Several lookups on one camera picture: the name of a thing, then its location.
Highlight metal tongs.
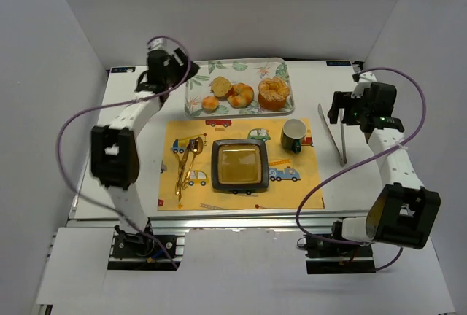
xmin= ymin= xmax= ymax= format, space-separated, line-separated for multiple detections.
xmin=317 ymin=102 xmax=348 ymax=167

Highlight large round orange bread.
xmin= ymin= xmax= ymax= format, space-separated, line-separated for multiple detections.
xmin=258 ymin=77 xmax=290 ymax=111

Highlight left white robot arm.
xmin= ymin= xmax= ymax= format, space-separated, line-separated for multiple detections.
xmin=90 ymin=48 xmax=199 ymax=234

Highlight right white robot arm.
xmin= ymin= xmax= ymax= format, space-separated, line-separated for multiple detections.
xmin=328 ymin=82 xmax=441 ymax=249

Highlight cut muffin bread piece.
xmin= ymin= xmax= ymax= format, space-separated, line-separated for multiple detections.
xmin=211 ymin=77 xmax=234 ymax=99

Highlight croissant shaped bread roll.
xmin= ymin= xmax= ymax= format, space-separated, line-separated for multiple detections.
xmin=227 ymin=82 xmax=255 ymax=108

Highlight right blue corner label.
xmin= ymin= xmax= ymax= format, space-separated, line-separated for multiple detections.
xmin=326 ymin=60 xmax=352 ymax=67

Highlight blue corner label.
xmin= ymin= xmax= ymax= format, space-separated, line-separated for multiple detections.
xmin=326 ymin=60 xmax=352 ymax=67
xmin=110 ymin=66 xmax=136 ymax=74

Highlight small round bun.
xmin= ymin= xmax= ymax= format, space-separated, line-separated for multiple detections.
xmin=201 ymin=96 xmax=219 ymax=113

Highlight left blue corner label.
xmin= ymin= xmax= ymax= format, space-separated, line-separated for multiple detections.
xmin=110 ymin=66 xmax=136 ymax=74

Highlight floral white serving tray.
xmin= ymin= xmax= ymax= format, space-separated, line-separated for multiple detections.
xmin=185 ymin=58 xmax=295 ymax=118

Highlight dark green mug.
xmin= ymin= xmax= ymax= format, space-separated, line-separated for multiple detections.
xmin=280 ymin=119 xmax=307 ymax=154

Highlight gold knife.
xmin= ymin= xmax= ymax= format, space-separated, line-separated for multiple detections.
xmin=175 ymin=139 xmax=198 ymax=195

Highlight gold spoon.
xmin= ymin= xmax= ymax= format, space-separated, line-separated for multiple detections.
xmin=184 ymin=136 xmax=204 ymax=187

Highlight yellow vehicle print placemat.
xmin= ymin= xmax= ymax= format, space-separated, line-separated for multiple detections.
xmin=158 ymin=117 xmax=320 ymax=211

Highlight black square plate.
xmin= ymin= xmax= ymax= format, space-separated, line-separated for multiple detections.
xmin=211 ymin=139 xmax=269 ymax=195

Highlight gold fork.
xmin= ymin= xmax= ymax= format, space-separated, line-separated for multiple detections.
xmin=176 ymin=143 xmax=192 ymax=200

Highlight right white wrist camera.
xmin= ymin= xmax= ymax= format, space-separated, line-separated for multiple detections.
xmin=351 ymin=72 xmax=375 ymax=98

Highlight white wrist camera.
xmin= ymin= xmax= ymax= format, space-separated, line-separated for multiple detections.
xmin=351 ymin=72 xmax=375 ymax=98
xmin=147 ymin=37 xmax=167 ymax=51

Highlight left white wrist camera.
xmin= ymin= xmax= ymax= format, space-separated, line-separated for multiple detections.
xmin=147 ymin=37 xmax=167 ymax=51

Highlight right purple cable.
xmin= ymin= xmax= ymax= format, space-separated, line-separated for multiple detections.
xmin=295 ymin=66 xmax=427 ymax=271

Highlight purple cable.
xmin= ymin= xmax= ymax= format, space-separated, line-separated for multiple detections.
xmin=57 ymin=36 xmax=193 ymax=271
xmin=295 ymin=66 xmax=427 ymax=271

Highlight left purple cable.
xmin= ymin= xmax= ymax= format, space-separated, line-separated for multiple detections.
xmin=57 ymin=36 xmax=193 ymax=271

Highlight aluminium frame rail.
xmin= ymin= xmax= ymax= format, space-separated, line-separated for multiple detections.
xmin=66 ymin=209 xmax=369 ymax=238

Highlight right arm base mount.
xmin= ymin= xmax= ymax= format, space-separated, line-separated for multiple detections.
xmin=296 ymin=218 xmax=376 ymax=275

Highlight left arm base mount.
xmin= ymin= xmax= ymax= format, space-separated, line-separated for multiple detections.
xmin=107 ymin=225 xmax=180 ymax=271

